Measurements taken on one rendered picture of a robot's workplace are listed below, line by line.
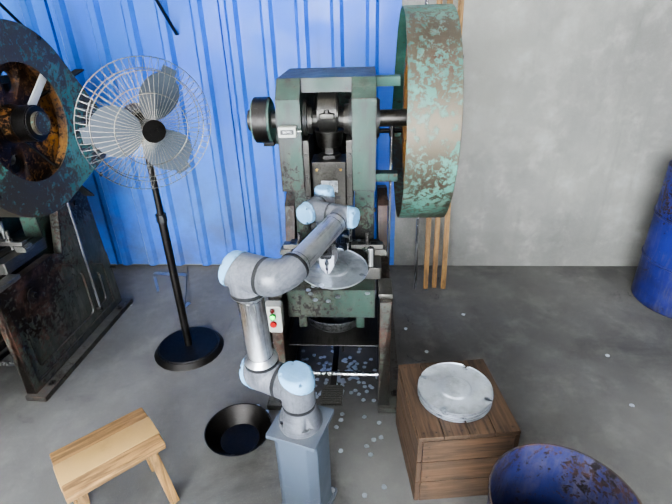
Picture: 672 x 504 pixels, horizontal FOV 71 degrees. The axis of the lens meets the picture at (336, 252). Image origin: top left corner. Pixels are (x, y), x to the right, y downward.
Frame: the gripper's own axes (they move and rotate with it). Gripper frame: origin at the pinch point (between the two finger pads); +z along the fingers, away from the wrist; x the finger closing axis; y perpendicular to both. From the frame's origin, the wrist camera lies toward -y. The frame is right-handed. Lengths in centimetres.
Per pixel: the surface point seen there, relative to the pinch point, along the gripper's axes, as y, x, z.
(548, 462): -55, -75, 39
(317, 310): 10.6, 6.1, 25.9
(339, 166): 25.9, -4.5, -35.9
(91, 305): 66, 152, 62
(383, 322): 4.6, -23.2, 27.7
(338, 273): 1.5, -4.5, 1.5
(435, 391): -23, -43, 41
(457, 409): -32, -50, 41
